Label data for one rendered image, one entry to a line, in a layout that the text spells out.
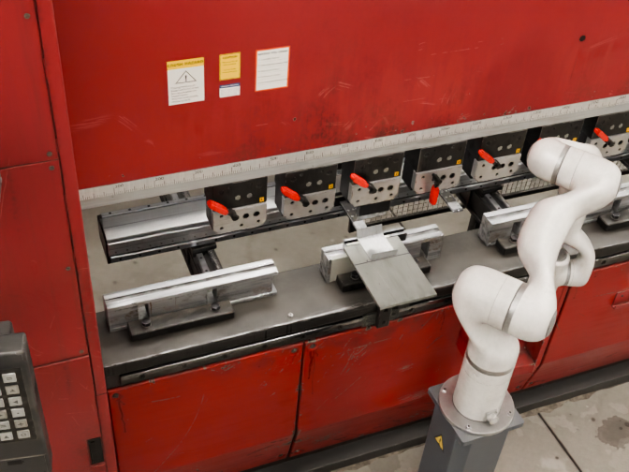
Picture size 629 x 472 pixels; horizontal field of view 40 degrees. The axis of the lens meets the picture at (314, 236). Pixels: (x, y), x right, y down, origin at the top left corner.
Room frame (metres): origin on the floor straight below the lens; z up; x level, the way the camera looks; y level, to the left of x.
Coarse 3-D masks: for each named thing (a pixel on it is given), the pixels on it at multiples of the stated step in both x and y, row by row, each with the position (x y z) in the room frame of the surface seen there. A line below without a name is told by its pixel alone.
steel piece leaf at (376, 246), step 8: (360, 240) 1.97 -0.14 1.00; (368, 240) 1.97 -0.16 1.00; (376, 240) 1.98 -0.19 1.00; (384, 240) 1.98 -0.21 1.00; (368, 248) 1.94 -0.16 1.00; (376, 248) 1.94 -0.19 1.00; (384, 248) 1.94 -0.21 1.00; (392, 248) 1.95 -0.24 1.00; (376, 256) 1.90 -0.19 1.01; (384, 256) 1.91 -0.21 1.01
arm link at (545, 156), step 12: (540, 144) 1.74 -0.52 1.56; (552, 144) 1.73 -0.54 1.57; (564, 144) 1.74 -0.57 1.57; (576, 144) 1.80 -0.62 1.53; (588, 144) 1.82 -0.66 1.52; (528, 156) 1.73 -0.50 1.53; (540, 156) 1.71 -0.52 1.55; (552, 156) 1.70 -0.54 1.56; (528, 168) 1.73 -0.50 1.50; (540, 168) 1.70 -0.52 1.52; (552, 168) 1.69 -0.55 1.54; (552, 180) 1.68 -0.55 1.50; (564, 192) 1.81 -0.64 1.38
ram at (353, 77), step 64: (64, 0) 1.61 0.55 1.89; (128, 0) 1.67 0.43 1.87; (192, 0) 1.73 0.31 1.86; (256, 0) 1.79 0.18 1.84; (320, 0) 1.85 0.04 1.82; (384, 0) 1.92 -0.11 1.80; (448, 0) 2.00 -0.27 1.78; (512, 0) 2.08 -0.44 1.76; (576, 0) 2.16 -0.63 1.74; (64, 64) 1.61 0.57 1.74; (128, 64) 1.66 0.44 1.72; (320, 64) 1.86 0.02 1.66; (384, 64) 1.93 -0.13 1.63; (448, 64) 2.01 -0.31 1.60; (512, 64) 2.10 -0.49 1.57; (576, 64) 2.19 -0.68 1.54; (128, 128) 1.66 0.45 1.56; (192, 128) 1.72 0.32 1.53; (256, 128) 1.79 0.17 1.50; (320, 128) 1.86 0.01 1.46; (384, 128) 1.94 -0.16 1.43; (512, 128) 2.12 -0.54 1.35; (128, 192) 1.65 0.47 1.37
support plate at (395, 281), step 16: (400, 240) 1.99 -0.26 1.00; (352, 256) 1.90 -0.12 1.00; (368, 256) 1.91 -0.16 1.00; (400, 256) 1.92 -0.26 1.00; (368, 272) 1.84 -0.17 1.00; (384, 272) 1.84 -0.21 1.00; (400, 272) 1.85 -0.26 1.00; (416, 272) 1.86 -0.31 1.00; (368, 288) 1.77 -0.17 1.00; (384, 288) 1.77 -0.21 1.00; (400, 288) 1.78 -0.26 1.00; (416, 288) 1.79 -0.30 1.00; (432, 288) 1.79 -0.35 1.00; (384, 304) 1.71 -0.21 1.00; (400, 304) 1.72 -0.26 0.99
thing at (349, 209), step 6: (336, 180) 2.21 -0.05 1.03; (336, 186) 2.18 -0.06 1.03; (336, 192) 2.15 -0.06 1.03; (336, 198) 2.14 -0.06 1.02; (342, 198) 2.15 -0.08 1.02; (336, 204) 2.14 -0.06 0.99; (342, 204) 2.13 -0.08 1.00; (348, 204) 2.13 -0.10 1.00; (348, 210) 2.10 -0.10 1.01; (354, 210) 2.11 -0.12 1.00; (348, 216) 2.08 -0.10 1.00; (354, 216) 2.08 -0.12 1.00; (354, 222) 2.05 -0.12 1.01; (360, 222) 2.05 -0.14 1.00; (360, 228) 2.02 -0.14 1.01
